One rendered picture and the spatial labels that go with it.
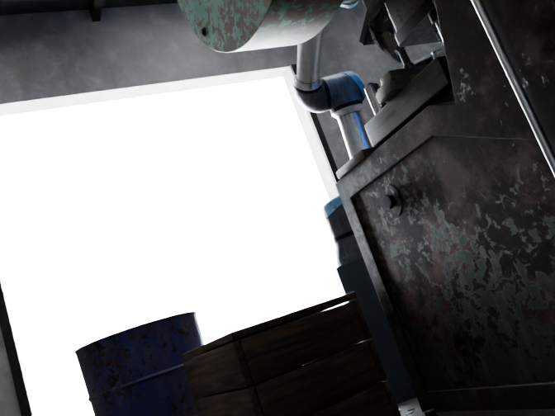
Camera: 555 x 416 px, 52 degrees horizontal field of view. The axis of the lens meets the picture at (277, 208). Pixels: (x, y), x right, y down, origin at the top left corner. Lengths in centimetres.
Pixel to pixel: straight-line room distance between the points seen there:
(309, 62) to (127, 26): 512
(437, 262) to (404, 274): 13
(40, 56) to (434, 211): 570
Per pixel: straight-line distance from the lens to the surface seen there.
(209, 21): 153
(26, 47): 663
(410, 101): 126
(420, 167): 121
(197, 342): 196
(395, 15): 152
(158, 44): 681
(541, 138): 97
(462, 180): 113
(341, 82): 201
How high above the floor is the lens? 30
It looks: 12 degrees up
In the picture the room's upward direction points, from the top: 20 degrees counter-clockwise
